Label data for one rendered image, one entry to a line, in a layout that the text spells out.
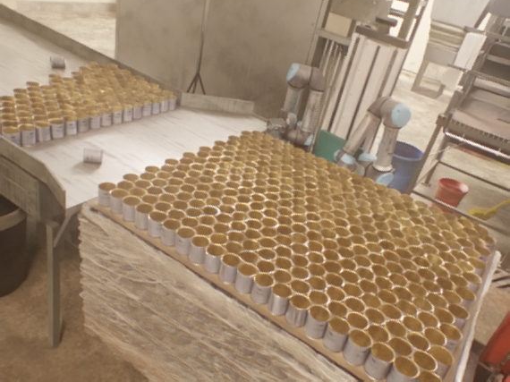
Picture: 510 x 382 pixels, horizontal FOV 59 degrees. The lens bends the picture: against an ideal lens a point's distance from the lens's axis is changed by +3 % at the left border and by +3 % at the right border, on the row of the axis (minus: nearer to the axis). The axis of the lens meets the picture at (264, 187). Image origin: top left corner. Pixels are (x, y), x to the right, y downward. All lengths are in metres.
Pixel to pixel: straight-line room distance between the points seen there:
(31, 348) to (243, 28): 3.17
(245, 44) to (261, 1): 0.42
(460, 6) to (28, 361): 3.84
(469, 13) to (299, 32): 1.36
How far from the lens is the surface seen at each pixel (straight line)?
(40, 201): 2.25
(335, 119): 3.11
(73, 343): 2.84
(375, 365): 1.40
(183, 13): 4.99
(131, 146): 2.41
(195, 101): 3.00
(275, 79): 4.37
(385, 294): 1.63
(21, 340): 2.90
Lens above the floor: 2.18
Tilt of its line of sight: 30 degrees down
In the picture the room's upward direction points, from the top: 14 degrees clockwise
